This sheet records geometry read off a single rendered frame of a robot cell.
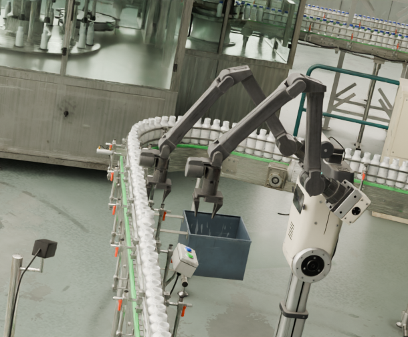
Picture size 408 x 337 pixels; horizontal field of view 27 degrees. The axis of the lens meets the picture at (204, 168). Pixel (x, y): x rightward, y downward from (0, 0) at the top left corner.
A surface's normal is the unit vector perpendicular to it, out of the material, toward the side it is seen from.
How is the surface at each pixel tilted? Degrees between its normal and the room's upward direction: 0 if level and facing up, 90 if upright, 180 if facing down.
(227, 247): 90
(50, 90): 90
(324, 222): 90
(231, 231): 90
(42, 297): 0
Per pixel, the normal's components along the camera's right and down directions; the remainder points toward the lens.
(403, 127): -0.18, 0.29
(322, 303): 0.18, -0.93
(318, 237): 0.09, 0.51
